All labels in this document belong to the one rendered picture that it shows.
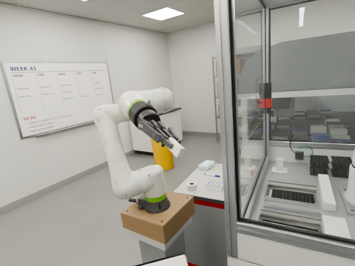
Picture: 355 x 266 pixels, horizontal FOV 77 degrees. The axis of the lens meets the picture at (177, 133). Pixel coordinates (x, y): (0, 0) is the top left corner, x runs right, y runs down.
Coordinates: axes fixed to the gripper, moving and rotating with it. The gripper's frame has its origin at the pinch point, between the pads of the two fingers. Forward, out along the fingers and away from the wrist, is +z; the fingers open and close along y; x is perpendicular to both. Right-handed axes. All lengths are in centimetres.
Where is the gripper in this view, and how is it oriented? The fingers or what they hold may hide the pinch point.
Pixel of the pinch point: (175, 147)
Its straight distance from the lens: 63.3
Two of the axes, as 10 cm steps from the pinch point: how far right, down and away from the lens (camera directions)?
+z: 5.0, 4.4, -7.5
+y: 7.8, 1.5, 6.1
